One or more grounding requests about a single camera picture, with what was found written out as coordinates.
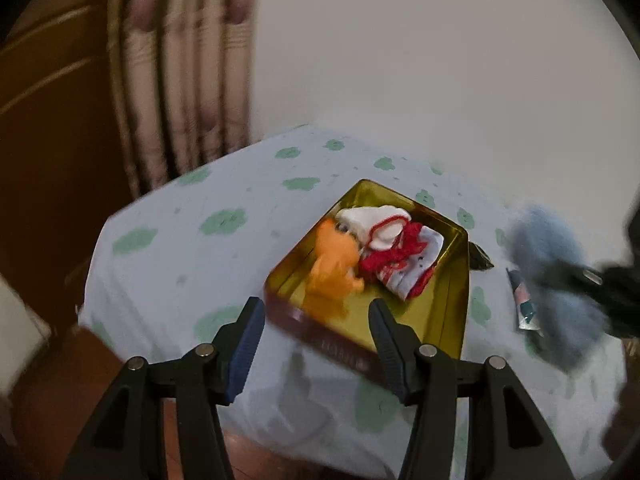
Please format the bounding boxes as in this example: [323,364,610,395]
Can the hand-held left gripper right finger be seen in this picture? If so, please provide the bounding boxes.
[368,298,576,480]

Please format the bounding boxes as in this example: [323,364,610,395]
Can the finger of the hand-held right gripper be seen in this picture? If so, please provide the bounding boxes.
[544,259,607,295]

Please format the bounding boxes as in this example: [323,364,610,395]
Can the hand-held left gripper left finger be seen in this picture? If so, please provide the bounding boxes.
[60,296,267,480]

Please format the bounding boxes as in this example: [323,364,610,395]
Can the blue fuzzy cloth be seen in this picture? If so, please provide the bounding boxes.
[510,204,613,373]

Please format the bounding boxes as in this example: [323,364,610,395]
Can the gold tin box red sides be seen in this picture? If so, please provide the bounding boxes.
[263,178,471,373]

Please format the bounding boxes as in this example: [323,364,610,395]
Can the small printed packet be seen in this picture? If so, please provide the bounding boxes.
[506,267,545,337]

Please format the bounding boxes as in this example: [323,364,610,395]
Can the blue tablecloth with green clouds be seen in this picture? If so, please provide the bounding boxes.
[77,124,631,478]

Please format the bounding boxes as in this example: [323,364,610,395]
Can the red and white sock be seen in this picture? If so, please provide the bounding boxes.
[359,222,446,301]

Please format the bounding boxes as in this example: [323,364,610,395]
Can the small dark wrapper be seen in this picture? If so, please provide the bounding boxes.
[469,244,495,271]

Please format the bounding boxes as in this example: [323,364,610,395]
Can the orange plush toy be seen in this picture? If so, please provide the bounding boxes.
[302,217,366,318]

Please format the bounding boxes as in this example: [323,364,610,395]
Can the white cloth with red trim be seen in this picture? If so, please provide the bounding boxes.
[335,205,413,252]

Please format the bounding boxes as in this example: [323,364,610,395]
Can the brown wooden cabinet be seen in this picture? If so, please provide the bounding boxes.
[0,0,146,356]

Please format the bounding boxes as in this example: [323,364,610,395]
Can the beige striped curtain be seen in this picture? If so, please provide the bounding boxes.
[107,0,263,198]

